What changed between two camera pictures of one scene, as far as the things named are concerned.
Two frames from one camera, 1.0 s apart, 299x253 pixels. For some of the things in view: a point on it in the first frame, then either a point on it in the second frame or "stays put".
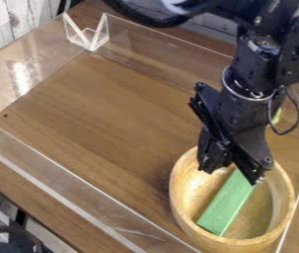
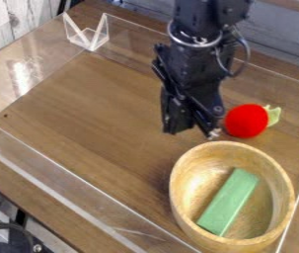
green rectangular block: [226, 203] stays put
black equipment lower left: [22, 240] stays put
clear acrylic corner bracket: [87, 39] stays put
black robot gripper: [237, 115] -> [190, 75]
